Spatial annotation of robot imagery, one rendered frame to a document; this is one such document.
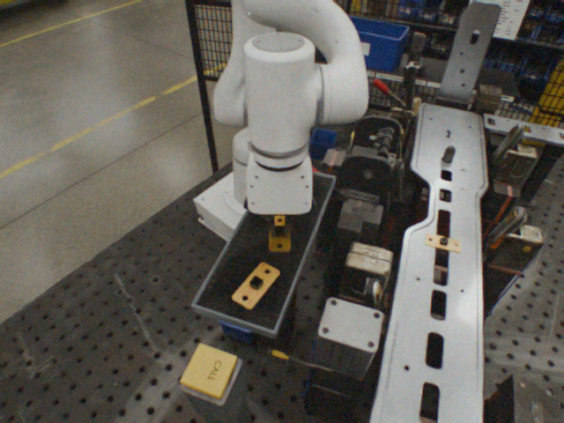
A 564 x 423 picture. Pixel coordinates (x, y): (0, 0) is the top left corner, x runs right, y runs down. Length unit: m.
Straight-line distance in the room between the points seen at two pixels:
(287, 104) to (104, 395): 0.88
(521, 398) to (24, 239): 2.53
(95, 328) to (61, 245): 1.36
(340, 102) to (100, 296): 0.98
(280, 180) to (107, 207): 2.13
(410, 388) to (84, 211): 2.28
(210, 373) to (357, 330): 0.24
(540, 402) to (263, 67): 0.68
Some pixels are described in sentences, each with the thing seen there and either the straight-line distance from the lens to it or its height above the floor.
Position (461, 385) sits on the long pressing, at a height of 1.00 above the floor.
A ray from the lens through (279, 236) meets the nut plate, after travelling 0.66.
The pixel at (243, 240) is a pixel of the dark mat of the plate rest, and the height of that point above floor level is 1.16.
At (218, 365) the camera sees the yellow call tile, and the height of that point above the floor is 1.16.
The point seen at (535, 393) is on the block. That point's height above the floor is 1.03.
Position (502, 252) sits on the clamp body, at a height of 0.99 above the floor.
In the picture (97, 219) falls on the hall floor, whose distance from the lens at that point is 2.55.
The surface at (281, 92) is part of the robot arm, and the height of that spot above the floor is 1.46.
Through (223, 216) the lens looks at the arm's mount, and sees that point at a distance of 1.21.
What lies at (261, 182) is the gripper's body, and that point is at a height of 1.31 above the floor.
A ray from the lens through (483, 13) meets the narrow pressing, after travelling 1.43.
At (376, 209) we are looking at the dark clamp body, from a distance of 0.85.
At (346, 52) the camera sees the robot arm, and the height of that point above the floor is 1.48.
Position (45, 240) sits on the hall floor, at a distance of 2.59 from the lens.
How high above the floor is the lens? 1.67
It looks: 46 degrees down
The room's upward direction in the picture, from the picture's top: straight up
